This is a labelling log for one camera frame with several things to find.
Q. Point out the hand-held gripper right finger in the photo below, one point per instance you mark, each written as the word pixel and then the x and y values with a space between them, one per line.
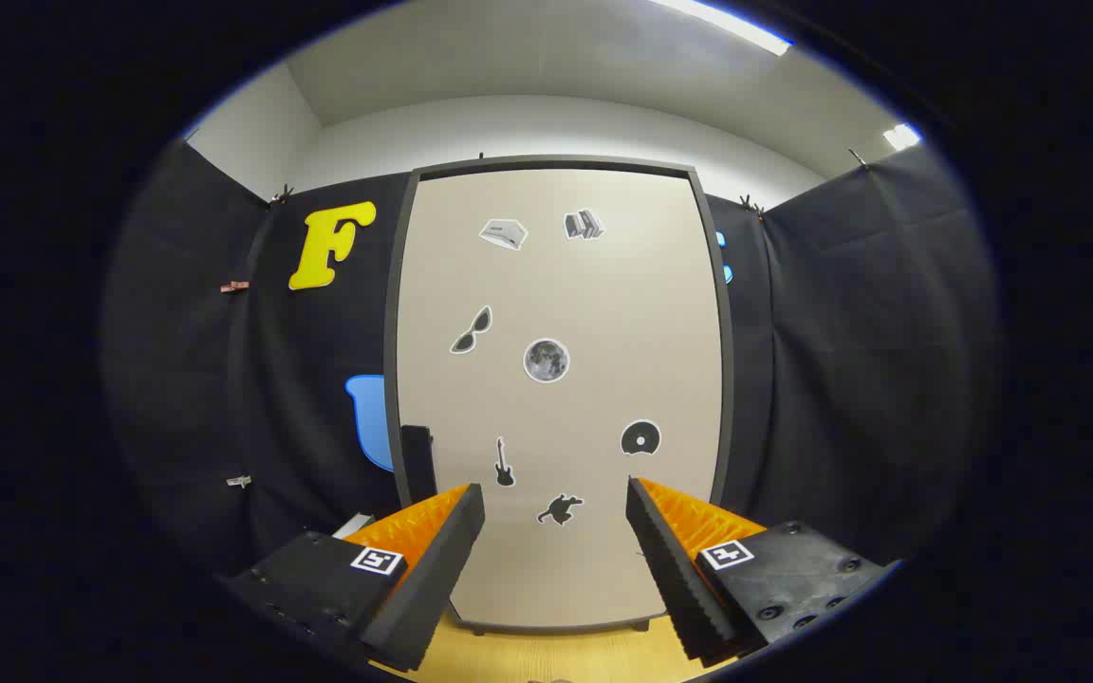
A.
pixel 684 588

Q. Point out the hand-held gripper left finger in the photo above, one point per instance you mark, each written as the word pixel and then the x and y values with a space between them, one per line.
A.
pixel 433 588

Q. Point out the green book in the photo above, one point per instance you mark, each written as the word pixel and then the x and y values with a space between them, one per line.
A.
pixel 354 525

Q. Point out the black backdrop cloth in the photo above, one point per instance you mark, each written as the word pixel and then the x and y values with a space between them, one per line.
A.
pixel 841 379

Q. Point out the grey cabinet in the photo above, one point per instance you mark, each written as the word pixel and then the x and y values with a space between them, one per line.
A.
pixel 392 285

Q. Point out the red cloth clip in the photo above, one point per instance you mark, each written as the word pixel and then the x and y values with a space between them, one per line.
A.
pixel 234 286

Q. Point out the small ceiling light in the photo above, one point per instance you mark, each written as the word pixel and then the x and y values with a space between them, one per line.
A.
pixel 901 137

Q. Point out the long ceiling light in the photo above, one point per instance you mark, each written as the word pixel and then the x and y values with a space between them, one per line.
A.
pixel 727 21

